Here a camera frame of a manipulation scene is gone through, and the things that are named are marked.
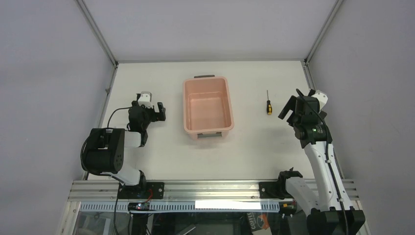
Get pink plastic bin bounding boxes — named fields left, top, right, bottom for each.
left=183, top=75, right=234, bottom=140

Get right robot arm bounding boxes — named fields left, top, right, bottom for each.
left=278, top=89, right=366, bottom=235

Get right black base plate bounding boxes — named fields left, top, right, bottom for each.
left=258, top=181, right=290, bottom=199

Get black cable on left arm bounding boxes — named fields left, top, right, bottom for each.
left=106, top=106, right=133, bottom=129

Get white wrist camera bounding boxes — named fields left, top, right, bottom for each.
left=137, top=92, right=154, bottom=109
left=308, top=89, right=328, bottom=111

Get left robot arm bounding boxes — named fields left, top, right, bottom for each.
left=80, top=101, right=166, bottom=187

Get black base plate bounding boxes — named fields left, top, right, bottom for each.
left=117, top=182, right=165, bottom=200
left=258, top=181, right=290, bottom=199

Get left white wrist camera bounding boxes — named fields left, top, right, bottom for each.
left=137, top=92, right=154, bottom=109

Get yellow black screwdriver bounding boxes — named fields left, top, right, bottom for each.
left=266, top=91, right=273, bottom=115

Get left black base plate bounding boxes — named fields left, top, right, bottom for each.
left=117, top=182, right=165, bottom=200

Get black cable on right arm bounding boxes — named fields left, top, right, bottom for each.
left=296, top=88, right=349, bottom=235

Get aluminium mounting rail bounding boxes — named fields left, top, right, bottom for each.
left=67, top=179, right=360, bottom=203

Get coffee box under table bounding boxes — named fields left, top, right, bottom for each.
left=247, top=212, right=270, bottom=232

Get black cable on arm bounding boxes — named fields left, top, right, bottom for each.
left=106, top=106, right=133, bottom=129
left=296, top=88, right=349, bottom=235

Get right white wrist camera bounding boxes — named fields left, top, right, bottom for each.
left=308, top=89, right=328, bottom=111

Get white slotted cable duct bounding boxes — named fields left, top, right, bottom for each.
left=80, top=200, right=280, bottom=213

